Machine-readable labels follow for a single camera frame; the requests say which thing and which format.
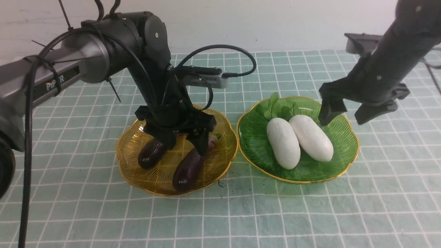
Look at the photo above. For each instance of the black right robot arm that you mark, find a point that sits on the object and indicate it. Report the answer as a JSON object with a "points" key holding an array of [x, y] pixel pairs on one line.
{"points": [[414, 32]]}

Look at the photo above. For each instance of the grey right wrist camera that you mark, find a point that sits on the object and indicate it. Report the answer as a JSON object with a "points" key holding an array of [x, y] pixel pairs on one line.
{"points": [[361, 43]]}

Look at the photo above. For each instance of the amber glass plate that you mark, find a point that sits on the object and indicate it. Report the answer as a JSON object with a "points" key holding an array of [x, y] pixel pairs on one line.
{"points": [[158, 180]]}

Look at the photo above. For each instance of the purple eggplant beige stem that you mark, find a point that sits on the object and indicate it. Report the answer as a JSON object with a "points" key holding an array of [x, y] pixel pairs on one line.
{"points": [[151, 154]]}

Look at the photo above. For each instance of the purple eggplant green stem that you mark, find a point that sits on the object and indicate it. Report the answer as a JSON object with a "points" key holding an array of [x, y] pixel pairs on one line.
{"points": [[188, 170]]}

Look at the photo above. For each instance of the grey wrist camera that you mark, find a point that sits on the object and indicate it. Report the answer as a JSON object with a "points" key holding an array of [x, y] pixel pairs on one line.
{"points": [[361, 43], [202, 76]]}

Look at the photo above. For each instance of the white radish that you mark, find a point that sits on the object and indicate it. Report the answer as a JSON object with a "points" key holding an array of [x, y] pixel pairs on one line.
{"points": [[283, 140], [311, 137]]}

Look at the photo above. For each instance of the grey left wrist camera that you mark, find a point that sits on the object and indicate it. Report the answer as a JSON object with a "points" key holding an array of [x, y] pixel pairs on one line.
{"points": [[202, 76]]}

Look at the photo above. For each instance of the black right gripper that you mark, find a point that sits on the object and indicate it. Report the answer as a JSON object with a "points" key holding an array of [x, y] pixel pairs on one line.
{"points": [[375, 85]]}

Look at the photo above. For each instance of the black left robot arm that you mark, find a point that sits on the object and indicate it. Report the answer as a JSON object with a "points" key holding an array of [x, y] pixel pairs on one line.
{"points": [[92, 54]]}

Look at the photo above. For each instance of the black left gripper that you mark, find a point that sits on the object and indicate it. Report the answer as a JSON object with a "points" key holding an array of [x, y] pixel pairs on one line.
{"points": [[164, 122]]}

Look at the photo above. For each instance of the green checkered tablecloth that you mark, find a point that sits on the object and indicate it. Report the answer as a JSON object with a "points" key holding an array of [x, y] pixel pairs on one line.
{"points": [[389, 198]]}

